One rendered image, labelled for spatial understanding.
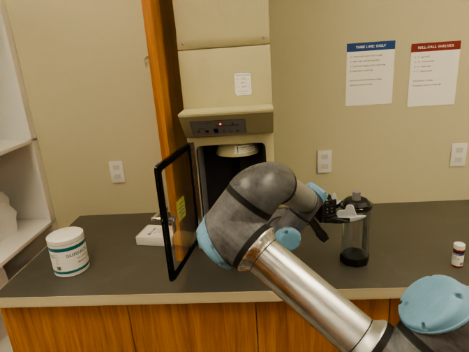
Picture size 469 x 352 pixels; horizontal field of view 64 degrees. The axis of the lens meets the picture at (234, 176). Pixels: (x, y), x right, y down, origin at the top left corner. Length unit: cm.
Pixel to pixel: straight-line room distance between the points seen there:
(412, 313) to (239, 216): 35
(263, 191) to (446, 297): 37
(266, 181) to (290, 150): 109
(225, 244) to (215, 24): 83
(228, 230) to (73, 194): 146
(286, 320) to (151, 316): 47
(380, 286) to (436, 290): 60
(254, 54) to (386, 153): 90
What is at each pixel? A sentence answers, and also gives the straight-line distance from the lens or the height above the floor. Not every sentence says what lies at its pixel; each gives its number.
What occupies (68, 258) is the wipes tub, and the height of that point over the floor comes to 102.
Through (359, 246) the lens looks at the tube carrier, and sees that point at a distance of 140.
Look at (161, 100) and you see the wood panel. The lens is 132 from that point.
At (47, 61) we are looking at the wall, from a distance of 204.
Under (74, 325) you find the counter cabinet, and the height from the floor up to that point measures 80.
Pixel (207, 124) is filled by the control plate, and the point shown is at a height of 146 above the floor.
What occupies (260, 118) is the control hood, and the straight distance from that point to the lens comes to 129.
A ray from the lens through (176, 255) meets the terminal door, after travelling 130.
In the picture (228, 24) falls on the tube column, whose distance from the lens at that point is 137.
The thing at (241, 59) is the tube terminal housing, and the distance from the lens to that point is 136.
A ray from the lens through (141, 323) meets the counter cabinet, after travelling 148.
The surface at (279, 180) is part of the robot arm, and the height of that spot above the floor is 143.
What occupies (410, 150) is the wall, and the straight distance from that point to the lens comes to 199.
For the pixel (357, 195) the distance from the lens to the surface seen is 135.
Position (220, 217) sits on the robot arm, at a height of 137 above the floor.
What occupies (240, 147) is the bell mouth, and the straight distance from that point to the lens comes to 143.
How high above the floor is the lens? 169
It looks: 18 degrees down
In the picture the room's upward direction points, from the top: 4 degrees counter-clockwise
